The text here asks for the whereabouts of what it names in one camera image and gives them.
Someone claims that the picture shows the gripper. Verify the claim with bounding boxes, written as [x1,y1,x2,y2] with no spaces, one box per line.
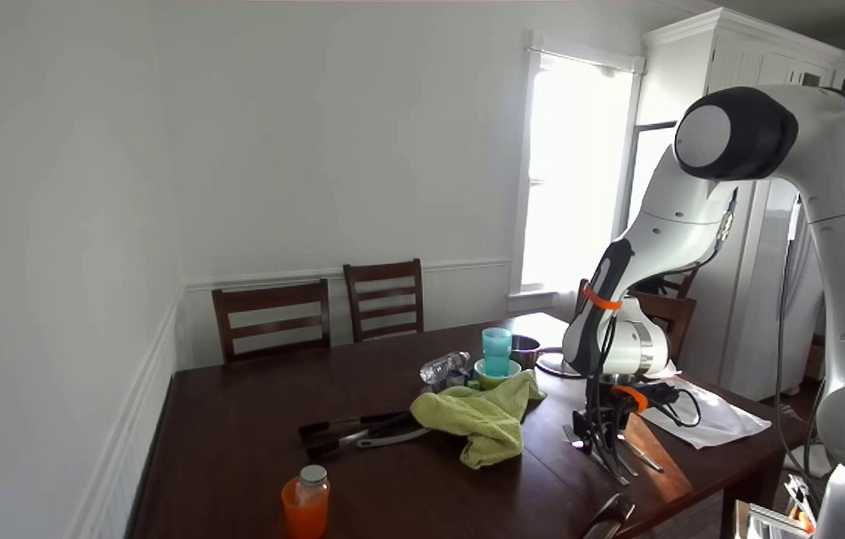
[573,379,631,468]

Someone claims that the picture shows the silver fork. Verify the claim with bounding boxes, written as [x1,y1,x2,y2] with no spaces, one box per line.
[562,424,630,487]

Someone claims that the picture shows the large silver spoon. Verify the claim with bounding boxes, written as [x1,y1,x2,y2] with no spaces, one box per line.
[618,433,665,474]

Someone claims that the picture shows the dark wooden chair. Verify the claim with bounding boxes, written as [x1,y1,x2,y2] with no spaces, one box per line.
[581,492,637,539]
[342,258,425,344]
[210,278,332,365]
[574,278,698,368]
[647,267,701,300]

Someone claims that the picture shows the round plate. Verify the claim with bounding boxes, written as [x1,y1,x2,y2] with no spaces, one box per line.
[537,351,589,380]

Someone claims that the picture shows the green cloth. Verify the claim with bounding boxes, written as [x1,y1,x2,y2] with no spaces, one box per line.
[409,369,547,471]

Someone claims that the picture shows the metal saucepan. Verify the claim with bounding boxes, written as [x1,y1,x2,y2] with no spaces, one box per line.
[510,334,567,371]

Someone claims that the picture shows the white paper sheet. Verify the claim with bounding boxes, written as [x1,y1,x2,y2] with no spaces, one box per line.
[639,372,773,451]

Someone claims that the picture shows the green bowl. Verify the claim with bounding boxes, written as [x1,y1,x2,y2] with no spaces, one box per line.
[473,358,523,391]

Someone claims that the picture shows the teal plastic cup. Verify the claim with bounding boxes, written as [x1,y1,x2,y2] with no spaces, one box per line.
[481,326,513,377]

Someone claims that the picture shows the clear plastic water bottle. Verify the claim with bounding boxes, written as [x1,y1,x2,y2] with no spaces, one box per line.
[419,350,472,386]

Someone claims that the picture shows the white refrigerator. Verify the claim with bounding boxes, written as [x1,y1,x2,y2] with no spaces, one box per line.
[725,178,826,403]

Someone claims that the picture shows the black and silver tongs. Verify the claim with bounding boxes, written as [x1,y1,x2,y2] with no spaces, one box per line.
[297,410,432,459]

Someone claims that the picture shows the window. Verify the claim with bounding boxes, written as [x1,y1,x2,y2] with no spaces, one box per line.
[508,30,646,313]

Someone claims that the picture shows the small bottle with grey cap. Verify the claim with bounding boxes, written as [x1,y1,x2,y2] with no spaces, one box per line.
[294,464,331,507]

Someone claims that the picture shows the orange plastic cup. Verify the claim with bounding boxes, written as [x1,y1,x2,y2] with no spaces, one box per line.
[281,477,331,539]

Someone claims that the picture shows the white cabinet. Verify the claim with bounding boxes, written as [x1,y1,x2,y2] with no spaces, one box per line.
[633,7,845,390]

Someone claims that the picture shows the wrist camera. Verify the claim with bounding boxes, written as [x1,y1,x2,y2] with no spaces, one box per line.
[620,381,682,410]

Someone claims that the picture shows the black cable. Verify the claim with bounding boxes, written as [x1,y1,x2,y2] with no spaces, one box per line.
[774,196,835,496]

